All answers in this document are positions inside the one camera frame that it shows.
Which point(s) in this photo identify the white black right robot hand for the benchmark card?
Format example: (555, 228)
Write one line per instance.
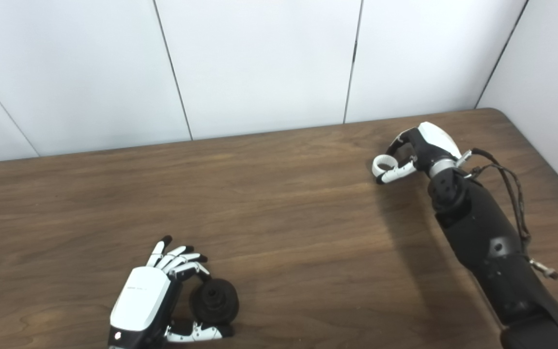
(434, 145)

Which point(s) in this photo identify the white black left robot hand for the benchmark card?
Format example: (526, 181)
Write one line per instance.
(138, 300)

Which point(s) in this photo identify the round black part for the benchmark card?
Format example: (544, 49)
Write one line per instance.
(216, 303)

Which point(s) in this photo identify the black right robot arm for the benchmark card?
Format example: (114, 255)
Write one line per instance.
(487, 232)

